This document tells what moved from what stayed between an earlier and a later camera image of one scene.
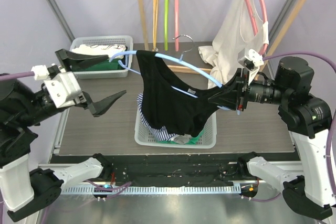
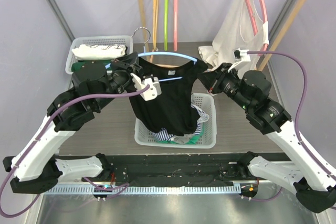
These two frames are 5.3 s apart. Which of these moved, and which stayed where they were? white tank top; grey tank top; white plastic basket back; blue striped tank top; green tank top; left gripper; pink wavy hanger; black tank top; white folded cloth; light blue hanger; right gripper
Moved: light blue hanger; right gripper; blue striped tank top; left gripper; black tank top
Stayed: grey tank top; green tank top; pink wavy hanger; white tank top; white folded cloth; white plastic basket back
